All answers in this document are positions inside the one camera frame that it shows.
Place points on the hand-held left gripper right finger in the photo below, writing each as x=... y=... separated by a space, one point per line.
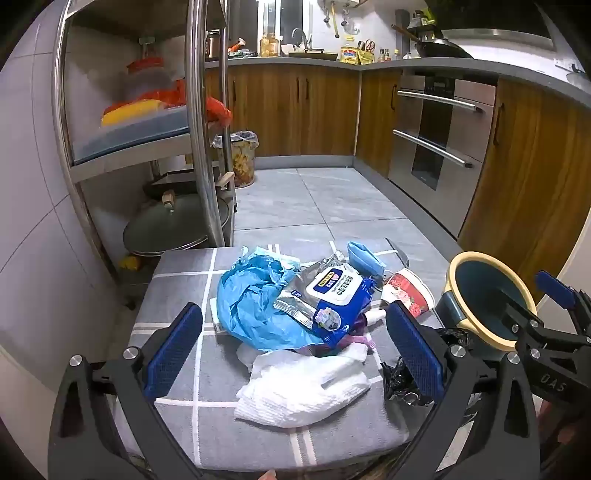
x=415 y=355

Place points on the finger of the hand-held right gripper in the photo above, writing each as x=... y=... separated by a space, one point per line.
x=554 y=285
x=524 y=323

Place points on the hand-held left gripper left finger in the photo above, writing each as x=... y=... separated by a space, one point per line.
x=173 y=350

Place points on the blue bin with yellow rim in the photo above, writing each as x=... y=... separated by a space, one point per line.
x=482 y=288

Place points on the purple tube with white cap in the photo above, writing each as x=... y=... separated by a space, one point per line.
x=374 y=316

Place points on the blue plastic bag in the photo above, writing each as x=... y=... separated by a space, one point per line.
x=249 y=304

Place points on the wet wipes packet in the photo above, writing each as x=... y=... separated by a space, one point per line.
x=334 y=290

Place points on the white paper towel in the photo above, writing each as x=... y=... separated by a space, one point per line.
x=300 y=387

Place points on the black plastic bag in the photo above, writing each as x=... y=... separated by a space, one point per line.
x=399 y=378

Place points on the tall wooden cabinet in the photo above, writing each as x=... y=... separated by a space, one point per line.
x=526 y=175

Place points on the grey pot lid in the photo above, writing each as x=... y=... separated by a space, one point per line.
x=166 y=230

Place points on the stainless steel oven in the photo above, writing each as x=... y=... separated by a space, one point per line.
x=434 y=138

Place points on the floral waste can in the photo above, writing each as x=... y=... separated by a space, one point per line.
x=242 y=159

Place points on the stainless steel rack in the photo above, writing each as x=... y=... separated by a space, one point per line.
x=198 y=115

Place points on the narrow wooden cabinet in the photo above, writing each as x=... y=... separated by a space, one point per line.
x=376 y=120

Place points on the red plastic bag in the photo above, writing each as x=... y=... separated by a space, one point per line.
x=214 y=108

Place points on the grey kitchen countertop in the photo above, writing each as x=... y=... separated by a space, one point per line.
x=415 y=64

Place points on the long wooden cabinet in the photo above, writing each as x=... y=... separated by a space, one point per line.
x=286 y=110

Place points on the black wok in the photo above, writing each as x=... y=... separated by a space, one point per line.
x=438 y=46

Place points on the stack of plastic containers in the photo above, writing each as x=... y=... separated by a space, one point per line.
x=147 y=78

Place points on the stainless steel canister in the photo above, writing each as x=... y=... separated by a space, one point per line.
x=212 y=46

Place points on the yellow oil bottle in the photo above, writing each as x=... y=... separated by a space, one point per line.
x=348 y=53

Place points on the glass jar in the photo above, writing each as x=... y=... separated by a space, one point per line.
x=270 y=46

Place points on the kitchen faucet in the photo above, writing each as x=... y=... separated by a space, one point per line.
x=300 y=37

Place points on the window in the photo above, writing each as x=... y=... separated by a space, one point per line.
x=277 y=21

